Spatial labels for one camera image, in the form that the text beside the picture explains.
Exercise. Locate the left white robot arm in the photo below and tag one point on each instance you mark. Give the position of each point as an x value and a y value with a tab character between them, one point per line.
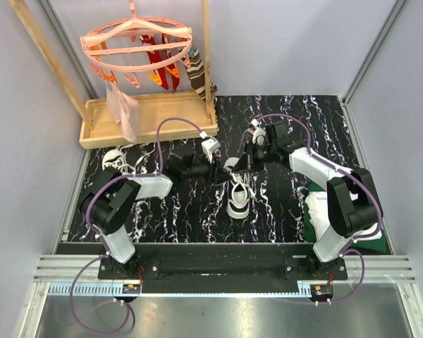
106	204

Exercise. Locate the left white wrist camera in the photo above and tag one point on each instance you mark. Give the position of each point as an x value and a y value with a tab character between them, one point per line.
209	145

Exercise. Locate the red sock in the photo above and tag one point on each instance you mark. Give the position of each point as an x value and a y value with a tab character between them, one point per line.
157	75
172	68

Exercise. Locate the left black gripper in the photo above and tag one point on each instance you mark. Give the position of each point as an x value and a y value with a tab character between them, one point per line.
204	158

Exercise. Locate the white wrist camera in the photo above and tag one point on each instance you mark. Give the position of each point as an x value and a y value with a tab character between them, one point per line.
258	133
209	145

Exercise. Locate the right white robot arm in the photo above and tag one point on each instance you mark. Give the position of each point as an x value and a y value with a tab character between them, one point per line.
353	206

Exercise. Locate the white sneaker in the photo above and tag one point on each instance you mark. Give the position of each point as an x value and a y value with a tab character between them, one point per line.
230	162
116	159

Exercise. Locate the wooden tray rack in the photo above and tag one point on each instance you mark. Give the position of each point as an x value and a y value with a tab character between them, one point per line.
164	116

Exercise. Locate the pink round clip hanger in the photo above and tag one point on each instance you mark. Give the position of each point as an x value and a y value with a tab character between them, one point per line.
116	47

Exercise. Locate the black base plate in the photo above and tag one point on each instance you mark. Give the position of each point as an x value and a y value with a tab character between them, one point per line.
222	275

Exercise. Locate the black marble mat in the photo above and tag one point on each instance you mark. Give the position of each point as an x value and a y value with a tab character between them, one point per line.
197	212

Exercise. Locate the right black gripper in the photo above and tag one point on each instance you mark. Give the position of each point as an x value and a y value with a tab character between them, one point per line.
247	163

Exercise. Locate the translucent plastic bag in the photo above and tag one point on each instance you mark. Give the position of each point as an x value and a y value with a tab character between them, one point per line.
125	110

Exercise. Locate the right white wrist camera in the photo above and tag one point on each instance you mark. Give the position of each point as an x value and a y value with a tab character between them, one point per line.
258	133

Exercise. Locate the brown striped sock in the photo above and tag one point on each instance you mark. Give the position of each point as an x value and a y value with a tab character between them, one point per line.
196	72

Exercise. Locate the white shoelace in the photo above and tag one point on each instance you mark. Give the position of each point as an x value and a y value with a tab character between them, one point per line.
243	190

